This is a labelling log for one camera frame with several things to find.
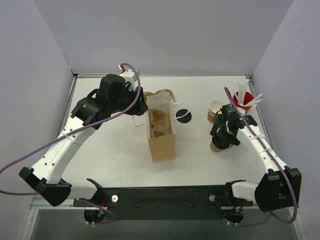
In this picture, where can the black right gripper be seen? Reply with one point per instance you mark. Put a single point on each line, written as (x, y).
(220, 128)

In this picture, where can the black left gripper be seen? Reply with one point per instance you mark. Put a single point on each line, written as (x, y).
(136, 100)

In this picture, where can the brown paper coffee cup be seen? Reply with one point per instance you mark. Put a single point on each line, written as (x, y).
(214, 148)

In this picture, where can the brown paper bag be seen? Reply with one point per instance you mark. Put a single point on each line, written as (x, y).
(162, 148)

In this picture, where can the black plastic cup lid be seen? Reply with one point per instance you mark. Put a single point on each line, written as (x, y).
(224, 141)

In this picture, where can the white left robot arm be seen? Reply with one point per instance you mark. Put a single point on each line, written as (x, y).
(45, 176)

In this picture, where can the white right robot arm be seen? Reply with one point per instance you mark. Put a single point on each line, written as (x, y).
(280, 185)

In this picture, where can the stacked brown paper cups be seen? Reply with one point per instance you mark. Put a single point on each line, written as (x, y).
(214, 108)

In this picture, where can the red straw holder cup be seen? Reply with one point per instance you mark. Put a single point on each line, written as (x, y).
(243, 108)

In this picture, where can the white wrapped straws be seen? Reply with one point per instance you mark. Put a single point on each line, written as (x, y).
(241, 94)

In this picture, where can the black plastic lid stack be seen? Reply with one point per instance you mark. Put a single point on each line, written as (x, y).
(183, 116)

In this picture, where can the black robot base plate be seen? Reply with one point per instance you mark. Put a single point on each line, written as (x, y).
(202, 202)

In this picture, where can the aluminium rail frame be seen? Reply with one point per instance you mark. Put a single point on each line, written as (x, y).
(39, 203)

